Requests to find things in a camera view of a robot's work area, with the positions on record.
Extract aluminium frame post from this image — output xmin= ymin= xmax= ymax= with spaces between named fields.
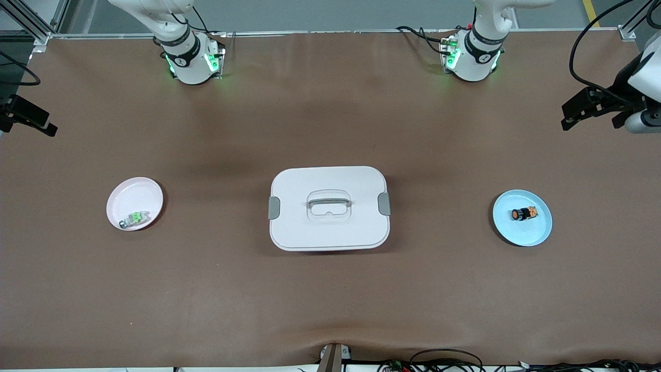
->
xmin=0 ymin=0 xmax=73 ymax=52
xmin=619 ymin=0 xmax=661 ymax=42

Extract black base power cables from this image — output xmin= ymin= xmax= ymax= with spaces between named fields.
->
xmin=396 ymin=25 xmax=465 ymax=55

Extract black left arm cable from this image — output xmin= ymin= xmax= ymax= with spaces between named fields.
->
xmin=568 ymin=0 xmax=661 ymax=104

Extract black cable bundle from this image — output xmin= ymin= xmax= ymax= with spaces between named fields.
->
xmin=377 ymin=349 xmax=661 ymax=372

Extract aluminium table edge rail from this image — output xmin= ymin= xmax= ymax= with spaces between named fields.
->
xmin=49 ymin=29 xmax=623 ymax=38

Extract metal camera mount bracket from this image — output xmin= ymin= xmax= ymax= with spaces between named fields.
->
xmin=318 ymin=343 xmax=353 ymax=372

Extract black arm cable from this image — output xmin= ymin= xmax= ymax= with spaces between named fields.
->
xmin=0 ymin=50 xmax=41 ymax=86
xmin=568 ymin=0 xmax=661 ymax=104

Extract black base cable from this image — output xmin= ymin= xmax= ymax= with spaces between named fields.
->
xmin=176 ymin=0 xmax=225 ymax=37

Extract pink round plate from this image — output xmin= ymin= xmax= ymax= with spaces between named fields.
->
xmin=106 ymin=177 xmax=165 ymax=231

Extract brown table mat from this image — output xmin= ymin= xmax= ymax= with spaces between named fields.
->
xmin=0 ymin=29 xmax=661 ymax=370

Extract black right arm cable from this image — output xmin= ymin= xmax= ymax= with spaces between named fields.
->
xmin=0 ymin=50 xmax=41 ymax=86

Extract light blue round plate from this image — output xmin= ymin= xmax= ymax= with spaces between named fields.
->
xmin=492 ymin=189 xmax=553 ymax=247

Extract white lidded storage box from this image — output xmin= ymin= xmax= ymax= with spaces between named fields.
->
xmin=268 ymin=165 xmax=391 ymax=252

